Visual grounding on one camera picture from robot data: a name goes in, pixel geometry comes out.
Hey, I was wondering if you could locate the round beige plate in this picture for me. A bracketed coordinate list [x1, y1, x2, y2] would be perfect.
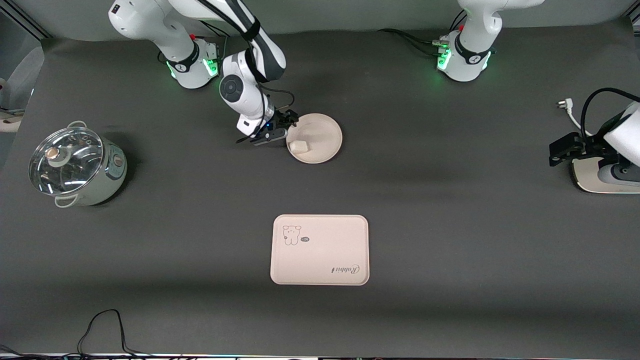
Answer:
[285, 113, 344, 165]

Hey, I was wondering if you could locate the beige rabbit print tray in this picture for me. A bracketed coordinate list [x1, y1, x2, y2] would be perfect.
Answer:
[270, 214, 370, 286]

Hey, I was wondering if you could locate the white toaster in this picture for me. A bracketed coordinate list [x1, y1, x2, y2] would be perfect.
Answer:
[570, 150, 640, 195]

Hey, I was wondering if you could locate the pale green electric pot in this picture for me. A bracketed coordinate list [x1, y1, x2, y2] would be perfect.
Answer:
[52, 120, 128, 208]

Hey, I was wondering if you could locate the dark grey table mat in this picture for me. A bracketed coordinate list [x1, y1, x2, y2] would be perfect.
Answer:
[0, 20, 640, 357]

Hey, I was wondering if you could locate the glass pot lid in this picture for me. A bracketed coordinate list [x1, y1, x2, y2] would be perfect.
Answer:
[28, 126, 104, 197]

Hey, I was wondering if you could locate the grey chair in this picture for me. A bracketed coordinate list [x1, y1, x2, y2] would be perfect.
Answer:
[0, 46, 46, 133]

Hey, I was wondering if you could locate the black right arm wrist cable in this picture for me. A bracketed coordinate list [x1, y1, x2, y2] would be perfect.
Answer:
[197, 0, 297, 146]

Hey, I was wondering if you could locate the black arm wrist cable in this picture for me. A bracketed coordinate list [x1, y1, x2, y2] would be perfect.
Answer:
[580, 87, 640, 138]
[197, 0, 297, 146]

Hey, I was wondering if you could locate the black left arm wrist cable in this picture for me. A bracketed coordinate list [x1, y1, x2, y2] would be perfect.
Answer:
[580, 87, 640, 138]

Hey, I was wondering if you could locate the white toaster cable with plug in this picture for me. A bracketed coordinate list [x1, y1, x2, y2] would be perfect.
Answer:
[556, 98, 593, 138]

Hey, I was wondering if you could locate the black right arm base cable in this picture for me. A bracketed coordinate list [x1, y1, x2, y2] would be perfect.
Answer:
[200, 20, 237, 65]

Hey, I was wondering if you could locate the black arm base cable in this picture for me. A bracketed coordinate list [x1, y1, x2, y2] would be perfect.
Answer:
[377, 28, 446, 56]
[200, 20, 237, 65]

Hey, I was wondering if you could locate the black left arm base cable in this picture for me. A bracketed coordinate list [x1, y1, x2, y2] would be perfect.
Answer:
[377, 28, 446, 56]

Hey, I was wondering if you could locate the thin black looped cable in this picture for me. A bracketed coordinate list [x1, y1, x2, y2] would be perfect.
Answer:
[0, 309, 151, 358]

